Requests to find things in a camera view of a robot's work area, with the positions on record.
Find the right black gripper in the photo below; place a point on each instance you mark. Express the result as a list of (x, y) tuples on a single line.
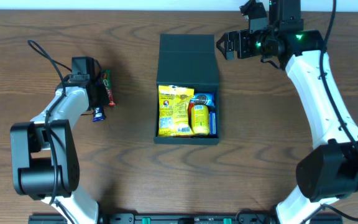
[(239, 43)]

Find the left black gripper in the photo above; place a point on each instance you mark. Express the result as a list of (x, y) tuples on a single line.
[(97, 94)]

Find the red green KitKat bar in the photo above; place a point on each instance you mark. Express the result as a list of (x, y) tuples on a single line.
[(106, 80)]

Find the dark green box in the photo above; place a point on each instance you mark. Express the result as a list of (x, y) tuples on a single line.
[(189, 60)]

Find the blue Dairy Milk bar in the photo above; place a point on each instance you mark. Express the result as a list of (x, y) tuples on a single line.
[(98, 114)]

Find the blue Oreo cookie pack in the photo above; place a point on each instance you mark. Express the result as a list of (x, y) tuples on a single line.
[(203, 99)]

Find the yellow cylindrical container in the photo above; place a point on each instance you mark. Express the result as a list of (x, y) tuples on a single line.
[(200, 120)]

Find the small dark blue box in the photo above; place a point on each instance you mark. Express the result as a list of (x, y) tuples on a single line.
[(212, 123)]

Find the yellow snack packet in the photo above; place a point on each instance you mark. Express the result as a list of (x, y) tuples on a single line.
[(173, 103)]

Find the red Hacks candy bag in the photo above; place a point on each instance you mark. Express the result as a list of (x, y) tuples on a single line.
[(191, 104)]

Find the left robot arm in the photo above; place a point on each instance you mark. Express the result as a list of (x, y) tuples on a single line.
[(45, 164)]

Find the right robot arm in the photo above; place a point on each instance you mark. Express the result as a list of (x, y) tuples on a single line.
[(330, 171)]

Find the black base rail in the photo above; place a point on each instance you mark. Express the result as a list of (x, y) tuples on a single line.
[(128, 218)]

